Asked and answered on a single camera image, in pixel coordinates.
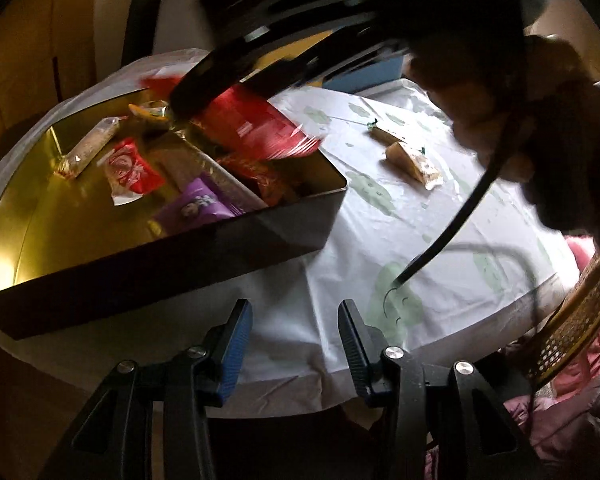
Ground person's right hand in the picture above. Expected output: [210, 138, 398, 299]
[409, 34, 597, 186]

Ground gold tin box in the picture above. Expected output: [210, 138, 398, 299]
[0, 87, 350, 341]

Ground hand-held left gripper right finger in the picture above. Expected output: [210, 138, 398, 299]
[337, 299, 536, 480]

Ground large red snack packet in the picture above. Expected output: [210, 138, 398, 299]
[142, 74, 328, 161]

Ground black chair back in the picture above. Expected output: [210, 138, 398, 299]
[122, 0, 172, 68]

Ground cream bar packet green ends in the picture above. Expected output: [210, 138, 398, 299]
[369, 119, 407, 145]
[385, 141, 442, 192]

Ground small red snack packet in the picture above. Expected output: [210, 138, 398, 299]
[102, 137, 167, 207]

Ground gold perforated band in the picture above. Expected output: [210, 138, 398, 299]
[527, 249, 600, 390]

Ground pink clothing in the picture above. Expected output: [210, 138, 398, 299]
[425, 235, 600, 480]

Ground wooden cabinet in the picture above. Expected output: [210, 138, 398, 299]
[0, 0, 101, 161]

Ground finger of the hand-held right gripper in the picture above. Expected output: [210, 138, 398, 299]
[242, 25, 416, 96]
[169, 0, 381, 117]

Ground person's right forearm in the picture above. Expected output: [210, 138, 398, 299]
[525, 80, 600, 261]

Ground purple snack packet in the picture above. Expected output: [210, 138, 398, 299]
[152, 175, 246, 235]

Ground grey yellow blue chair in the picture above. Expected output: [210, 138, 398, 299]
[152, 0, 406, 95]

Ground black cable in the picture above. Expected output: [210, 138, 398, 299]
[392, 60, 531, 286]

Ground long oat bar packet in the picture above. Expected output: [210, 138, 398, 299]
[54, 116, 127, 179]

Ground orange red snack packet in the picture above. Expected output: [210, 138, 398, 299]
[219, 152, 296, 206]

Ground white printed tablecloth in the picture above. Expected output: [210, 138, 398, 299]
[0, 49, 581, 406]

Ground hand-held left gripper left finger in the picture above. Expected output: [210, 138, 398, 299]
[37, 298, 254, 480]

